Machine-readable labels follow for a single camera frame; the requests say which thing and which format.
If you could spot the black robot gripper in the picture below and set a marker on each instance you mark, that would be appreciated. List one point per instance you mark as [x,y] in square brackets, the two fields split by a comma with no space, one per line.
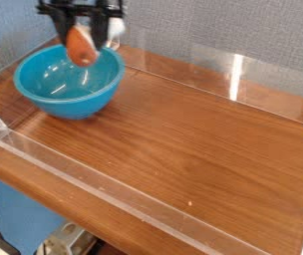
[66,9]

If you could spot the clear acrylic barrier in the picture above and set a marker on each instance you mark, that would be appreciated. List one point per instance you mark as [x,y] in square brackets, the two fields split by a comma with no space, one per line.
[246,80]
[181,225]

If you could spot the clear acrylic corner bracket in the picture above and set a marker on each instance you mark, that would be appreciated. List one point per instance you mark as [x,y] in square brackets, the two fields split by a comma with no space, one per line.
[114,43]

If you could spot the brown and white toy mushroom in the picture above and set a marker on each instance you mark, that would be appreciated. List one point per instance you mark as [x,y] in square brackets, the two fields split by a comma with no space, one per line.
[80,47]

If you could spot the clear acrylic barrier back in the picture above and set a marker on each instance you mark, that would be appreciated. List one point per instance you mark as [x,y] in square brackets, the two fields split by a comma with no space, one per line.
[246,80]

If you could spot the clear acrylic barrier front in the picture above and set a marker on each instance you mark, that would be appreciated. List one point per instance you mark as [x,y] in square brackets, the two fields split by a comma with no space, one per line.
[181,225]

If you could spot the blue bowl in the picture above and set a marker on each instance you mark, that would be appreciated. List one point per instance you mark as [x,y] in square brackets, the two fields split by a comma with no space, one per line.
[64,90]

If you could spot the white device under table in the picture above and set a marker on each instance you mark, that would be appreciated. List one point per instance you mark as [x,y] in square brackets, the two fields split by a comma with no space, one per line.
[68,240]

